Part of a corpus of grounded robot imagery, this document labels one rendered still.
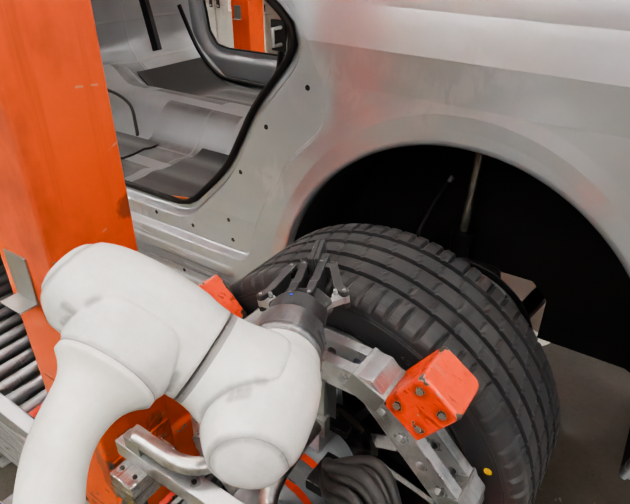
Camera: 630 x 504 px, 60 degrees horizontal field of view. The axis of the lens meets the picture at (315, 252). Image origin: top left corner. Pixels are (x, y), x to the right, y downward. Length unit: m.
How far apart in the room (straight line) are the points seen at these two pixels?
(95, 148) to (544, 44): 0.68
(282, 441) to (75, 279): 0.23
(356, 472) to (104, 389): 0.36
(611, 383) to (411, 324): 1.93
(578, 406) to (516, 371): 1.61
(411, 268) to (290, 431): 0.44
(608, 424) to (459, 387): 1.77
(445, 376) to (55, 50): 0.67
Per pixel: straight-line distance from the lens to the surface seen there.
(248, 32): 4.14
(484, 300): 0.91
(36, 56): 0.85
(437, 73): 0.97
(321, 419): 0.84
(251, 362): 0.53
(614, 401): 2.58
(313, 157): 1.14
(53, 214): 0.90
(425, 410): 0.73
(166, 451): 0.83
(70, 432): 0.51
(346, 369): 0.76
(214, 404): 0.53
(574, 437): 2.37
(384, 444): 0.99
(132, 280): 0.53
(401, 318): 0.79
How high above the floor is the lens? 1.63
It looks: 30 degrees down
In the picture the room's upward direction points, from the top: straight up
